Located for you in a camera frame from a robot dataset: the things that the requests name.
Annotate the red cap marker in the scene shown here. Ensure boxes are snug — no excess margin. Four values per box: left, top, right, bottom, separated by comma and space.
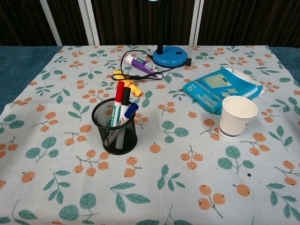
111, 81, 125, 128

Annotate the blue cap marker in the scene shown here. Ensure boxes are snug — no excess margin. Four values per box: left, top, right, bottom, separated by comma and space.
120, 102, 139, 126

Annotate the black cap marker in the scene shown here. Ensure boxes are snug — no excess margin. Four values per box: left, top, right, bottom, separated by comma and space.
118, 87, 131, 126

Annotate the black mesh pen holder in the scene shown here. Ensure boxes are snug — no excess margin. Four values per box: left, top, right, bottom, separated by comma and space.
91, 97, 138, 155

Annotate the yellow toy figure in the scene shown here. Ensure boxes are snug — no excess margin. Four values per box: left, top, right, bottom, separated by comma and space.
111, 69, 143, 98

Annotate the purple white tube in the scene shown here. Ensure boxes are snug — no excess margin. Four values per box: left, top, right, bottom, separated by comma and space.
125, 54, 164, 79

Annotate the floral fruit print tablecloth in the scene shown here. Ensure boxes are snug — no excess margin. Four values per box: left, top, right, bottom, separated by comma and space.
0, 44, 300, 225

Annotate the blue desk lamp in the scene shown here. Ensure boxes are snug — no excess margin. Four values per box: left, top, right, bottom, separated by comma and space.
148, 0, 192, 67

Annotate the blue product box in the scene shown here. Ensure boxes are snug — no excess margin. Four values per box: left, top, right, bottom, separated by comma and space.
182, 66, 266, 116

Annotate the white paper cup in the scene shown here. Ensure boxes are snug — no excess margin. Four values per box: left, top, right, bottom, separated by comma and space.
218, 95, 259, 140

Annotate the black lamp power cable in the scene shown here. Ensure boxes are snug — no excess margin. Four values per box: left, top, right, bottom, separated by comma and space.
111, 49, 181, 82

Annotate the white metal frame post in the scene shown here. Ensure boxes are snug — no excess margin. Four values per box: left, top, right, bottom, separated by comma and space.
39, 0, 63, 46
188, 0, 204, 46
83, 0, 101, 46

